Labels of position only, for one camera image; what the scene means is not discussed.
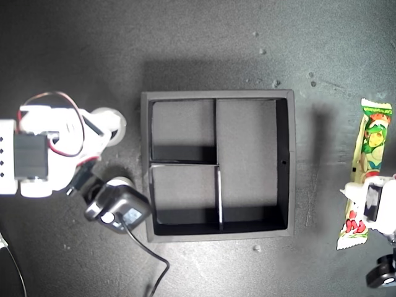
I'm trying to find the green printed snack bar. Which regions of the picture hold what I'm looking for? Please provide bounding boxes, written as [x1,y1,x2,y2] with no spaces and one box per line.
[335,98,394,251]

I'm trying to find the black camera cable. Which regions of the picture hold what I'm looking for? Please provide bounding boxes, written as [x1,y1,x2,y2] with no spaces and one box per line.
[122,227,171,297]

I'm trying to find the red servo wire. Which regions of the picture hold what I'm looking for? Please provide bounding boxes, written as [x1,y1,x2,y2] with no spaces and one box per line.
[17,90,87,158]

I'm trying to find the large white tape roll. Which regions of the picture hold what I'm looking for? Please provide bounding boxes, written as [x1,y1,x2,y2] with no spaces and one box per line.
[92,106,128,147]

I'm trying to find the black compartment tray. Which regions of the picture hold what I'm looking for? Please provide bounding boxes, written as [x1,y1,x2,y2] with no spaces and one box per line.
[140,89,297,243]

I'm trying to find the small white tape roll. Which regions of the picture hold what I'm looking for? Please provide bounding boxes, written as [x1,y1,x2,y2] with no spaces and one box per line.
[104,175,137,192]

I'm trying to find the thin black cable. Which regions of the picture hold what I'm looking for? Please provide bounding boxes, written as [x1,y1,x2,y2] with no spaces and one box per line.
[0,243,27,297]

